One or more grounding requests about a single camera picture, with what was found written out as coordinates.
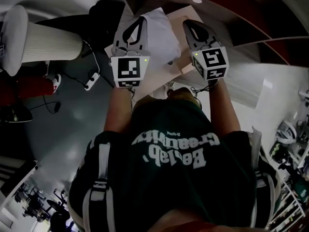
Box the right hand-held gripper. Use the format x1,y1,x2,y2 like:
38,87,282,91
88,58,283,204
182,19,230,82

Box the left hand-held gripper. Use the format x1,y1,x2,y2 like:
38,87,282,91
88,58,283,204
104,16,152,89

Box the white A4 paper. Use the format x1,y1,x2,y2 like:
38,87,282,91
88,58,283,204
140,7,182,66

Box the person's left forearm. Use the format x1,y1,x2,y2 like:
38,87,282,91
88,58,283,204
103,87,136,133

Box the person's right forearm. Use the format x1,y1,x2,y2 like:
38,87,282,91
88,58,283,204
208,79,242,133

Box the black bag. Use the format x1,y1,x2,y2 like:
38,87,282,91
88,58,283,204
89,0,126,39

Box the white power strip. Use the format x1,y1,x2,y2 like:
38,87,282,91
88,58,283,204
84,72,100,91

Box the tan shorts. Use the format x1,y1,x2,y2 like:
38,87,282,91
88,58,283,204
166,87,201,106

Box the grey wooden desk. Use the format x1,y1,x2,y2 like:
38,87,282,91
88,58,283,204
115,0,264,110

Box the white helmet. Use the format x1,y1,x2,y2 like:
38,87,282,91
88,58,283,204
276,120,298,145

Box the black chair seat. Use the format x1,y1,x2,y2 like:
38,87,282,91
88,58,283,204
0,104,34,123

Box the black green helmet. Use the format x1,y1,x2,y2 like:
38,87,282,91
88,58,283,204
269,141,291,164

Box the dark green printed T-shirt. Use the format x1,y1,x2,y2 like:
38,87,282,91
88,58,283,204
67,98,282,232

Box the white power cable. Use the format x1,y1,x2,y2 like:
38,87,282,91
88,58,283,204
83,40,101,75

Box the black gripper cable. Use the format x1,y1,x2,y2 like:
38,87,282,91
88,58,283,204
190,84,218,106
127,87,136,111

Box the white shoulder strap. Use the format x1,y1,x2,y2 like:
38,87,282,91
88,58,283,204
81,142,117,232
250,126,276,232

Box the white wire rack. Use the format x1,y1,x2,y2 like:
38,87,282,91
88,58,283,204
267,172,309,232

